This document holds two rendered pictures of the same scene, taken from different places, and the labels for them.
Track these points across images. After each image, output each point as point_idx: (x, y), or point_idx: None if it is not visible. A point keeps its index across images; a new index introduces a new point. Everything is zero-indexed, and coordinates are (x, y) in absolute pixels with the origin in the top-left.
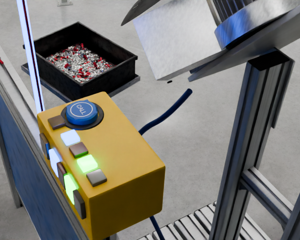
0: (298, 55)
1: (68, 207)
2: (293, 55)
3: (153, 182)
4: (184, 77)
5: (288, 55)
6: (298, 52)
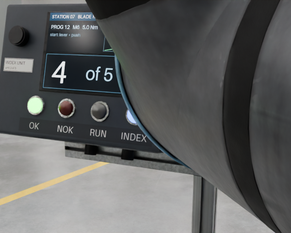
0: (224, 229)
1: None
2: (220, 230)
3: None
4: None
5: (217, 231)
6: (220, 226)
